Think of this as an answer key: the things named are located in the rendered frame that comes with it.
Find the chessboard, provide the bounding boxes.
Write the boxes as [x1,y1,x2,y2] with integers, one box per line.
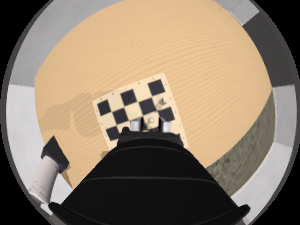
[92,73,188,150]

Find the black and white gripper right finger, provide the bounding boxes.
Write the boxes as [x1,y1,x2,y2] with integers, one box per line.
[158,117,172,132]

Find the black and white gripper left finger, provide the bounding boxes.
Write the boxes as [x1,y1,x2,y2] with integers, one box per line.
[130,117,143,131]

